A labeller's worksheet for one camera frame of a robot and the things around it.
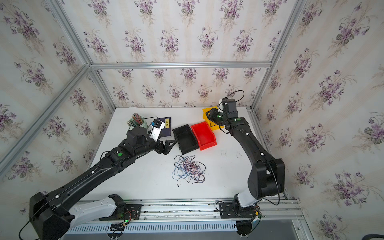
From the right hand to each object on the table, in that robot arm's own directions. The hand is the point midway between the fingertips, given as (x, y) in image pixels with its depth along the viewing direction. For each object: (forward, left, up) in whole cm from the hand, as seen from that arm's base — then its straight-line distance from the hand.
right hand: (209, 113), depth 84 cm
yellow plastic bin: (+8, -4, -21) cm, 23 cm away
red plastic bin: (0, +2, -22) cm, 22 cm away
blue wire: (-25, +17, -24) cm, 39 cm away
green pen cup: (0, +46, -10) cm, 47 cm away
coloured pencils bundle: (+3, +45, -9) cm, 46 cm away
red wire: (-23, +10, -24) cm, 34 cm away
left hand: (-18, +19, 0) cm, 26 cm away
